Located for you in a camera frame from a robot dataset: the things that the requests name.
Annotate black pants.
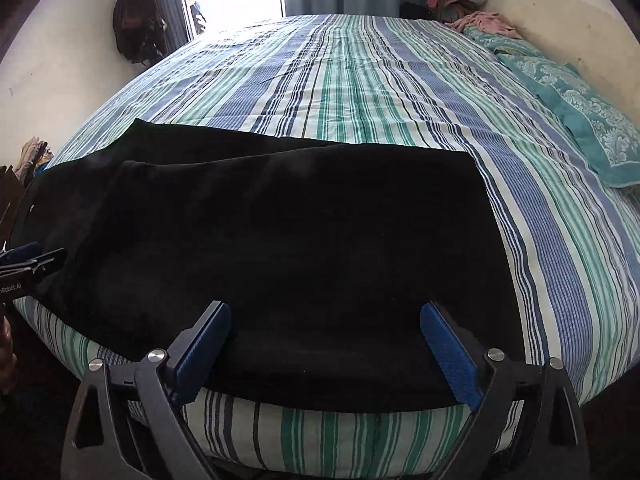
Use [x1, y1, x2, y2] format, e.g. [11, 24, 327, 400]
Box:
[8, 120, 524, 413]

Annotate person left hand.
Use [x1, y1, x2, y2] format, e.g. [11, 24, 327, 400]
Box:
[0, 316, 17, 394]

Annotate striped bed sheet mattress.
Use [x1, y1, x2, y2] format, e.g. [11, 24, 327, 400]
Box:
[21, 15, 639, 479]

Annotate dark coats on rack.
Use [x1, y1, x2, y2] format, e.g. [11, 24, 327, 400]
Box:
[113, 0, 167, 66]

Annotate teal floral pillow near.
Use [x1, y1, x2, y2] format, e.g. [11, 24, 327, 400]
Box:
[498, 53, 639, 188]

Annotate teal floral pillow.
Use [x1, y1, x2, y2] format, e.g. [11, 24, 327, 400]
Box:
[463, 26, 544, 58]
[498, 53, 639, 188]

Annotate blue curtain left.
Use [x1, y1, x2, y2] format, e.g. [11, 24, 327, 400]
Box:
[155, 0, 195, 53]

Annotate teal floral pillow far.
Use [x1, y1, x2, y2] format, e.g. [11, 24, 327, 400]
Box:
[463, 26, 544, 58]

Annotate pink cloth on pillow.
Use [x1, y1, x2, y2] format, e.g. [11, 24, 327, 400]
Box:
[447, 11, 522, 39]

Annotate cream padded headboard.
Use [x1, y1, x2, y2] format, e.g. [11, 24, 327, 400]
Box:
[499, 0, 640, 124]

